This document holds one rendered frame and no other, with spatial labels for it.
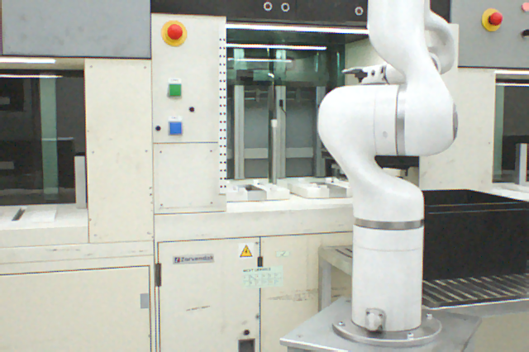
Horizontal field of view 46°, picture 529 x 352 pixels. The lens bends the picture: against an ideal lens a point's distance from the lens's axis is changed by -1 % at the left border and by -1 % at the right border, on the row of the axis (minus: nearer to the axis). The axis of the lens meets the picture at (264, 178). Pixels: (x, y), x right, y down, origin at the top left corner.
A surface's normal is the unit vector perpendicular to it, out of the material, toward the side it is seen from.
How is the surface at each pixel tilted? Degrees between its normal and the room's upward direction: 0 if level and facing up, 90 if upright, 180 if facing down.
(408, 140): 120
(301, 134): 90
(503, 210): 90
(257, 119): 90
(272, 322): 90
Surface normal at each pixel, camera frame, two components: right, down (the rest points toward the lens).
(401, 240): 0.15, 0.10
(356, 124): -0.29, 0.14
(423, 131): -0.22, 0.40
